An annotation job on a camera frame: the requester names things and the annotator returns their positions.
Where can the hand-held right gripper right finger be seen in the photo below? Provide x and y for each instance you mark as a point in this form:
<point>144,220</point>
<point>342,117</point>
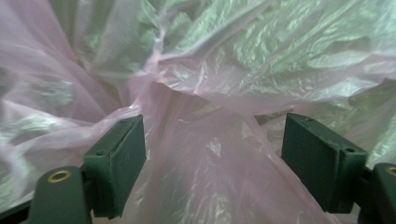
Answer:
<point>317,161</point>

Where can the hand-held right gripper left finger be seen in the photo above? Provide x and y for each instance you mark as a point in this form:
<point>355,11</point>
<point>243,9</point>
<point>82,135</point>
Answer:
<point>120,168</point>

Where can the green plastic bin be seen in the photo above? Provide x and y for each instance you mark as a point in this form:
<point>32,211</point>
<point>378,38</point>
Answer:
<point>386,90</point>

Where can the pink plastic bag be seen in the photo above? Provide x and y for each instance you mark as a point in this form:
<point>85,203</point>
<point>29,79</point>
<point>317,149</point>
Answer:
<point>199,77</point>

